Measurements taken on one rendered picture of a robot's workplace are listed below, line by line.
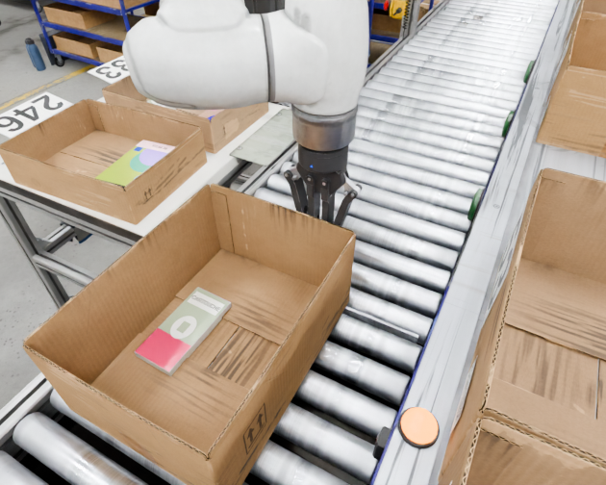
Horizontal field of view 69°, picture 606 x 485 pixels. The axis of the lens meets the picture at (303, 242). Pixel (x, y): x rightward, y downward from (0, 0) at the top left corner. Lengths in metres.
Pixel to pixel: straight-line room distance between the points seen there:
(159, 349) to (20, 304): 1.38
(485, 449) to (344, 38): 0.44
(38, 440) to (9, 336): 1.25
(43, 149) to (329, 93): 0.91
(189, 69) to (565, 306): 0.59
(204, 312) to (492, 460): 0.52
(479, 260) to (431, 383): 0.24
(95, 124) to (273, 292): 0.80
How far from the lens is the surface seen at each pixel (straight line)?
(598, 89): 1.07
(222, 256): 0.90
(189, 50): 0.54
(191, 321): 0.79
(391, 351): 0.78
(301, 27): 0.55
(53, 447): 0.77
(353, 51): 0.56
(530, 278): 0.75
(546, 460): 0.42
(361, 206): 1.03
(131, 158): 1.17
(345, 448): 0.69
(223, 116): 1.22
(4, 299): 2.16
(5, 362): 1.94
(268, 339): 0.76
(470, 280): 0.71
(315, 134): 0.61
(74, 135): 1.38
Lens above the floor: 1.39
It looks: 43 degrees down
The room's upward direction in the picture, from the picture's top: straight up
